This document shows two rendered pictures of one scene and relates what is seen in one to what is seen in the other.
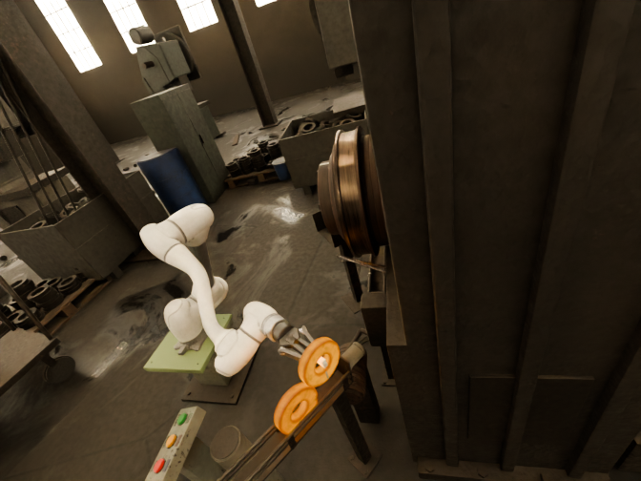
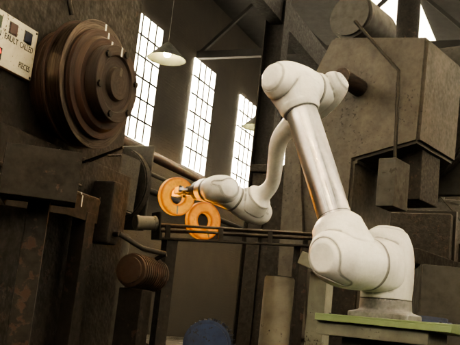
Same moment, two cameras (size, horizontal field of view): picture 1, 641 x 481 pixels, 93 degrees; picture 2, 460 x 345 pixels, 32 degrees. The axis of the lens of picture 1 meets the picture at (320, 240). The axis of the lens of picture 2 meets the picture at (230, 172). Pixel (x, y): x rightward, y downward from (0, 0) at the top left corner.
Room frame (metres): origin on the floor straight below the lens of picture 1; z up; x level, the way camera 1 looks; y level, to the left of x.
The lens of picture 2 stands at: (3.76, 0.54, 0.30)
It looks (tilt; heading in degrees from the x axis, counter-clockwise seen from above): 11 degrees up; 184
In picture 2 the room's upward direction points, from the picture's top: 6 degrees clockwise
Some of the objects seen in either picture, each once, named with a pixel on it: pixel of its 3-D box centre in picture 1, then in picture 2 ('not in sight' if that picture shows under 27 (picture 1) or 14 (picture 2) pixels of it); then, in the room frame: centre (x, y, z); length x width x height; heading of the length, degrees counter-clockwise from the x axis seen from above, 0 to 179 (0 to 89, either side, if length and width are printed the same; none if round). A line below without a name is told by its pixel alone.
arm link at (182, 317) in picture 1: (182, 317); (385, 262); (1.34, 0.88, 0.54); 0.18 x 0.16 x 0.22; 138
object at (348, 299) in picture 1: (347, 260); (25, 283); (1.59, -0.13, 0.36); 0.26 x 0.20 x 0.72; 15
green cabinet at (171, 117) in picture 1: (189, 147); not in sight; (4.67, 1.38, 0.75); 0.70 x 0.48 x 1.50; 160
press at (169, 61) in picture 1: (178, 87); not in sight; (8.90, 2.17, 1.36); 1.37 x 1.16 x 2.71; 60
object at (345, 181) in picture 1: (359, 194); (90, 84); (1.00, -0.19, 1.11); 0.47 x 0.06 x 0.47; 160
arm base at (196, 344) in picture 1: (191, 337); (387, 309); (1.31, 0.90, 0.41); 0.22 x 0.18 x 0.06; 156
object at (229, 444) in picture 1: (251, 468); (273, 343); (0.60, 0.57, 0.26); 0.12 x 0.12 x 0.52
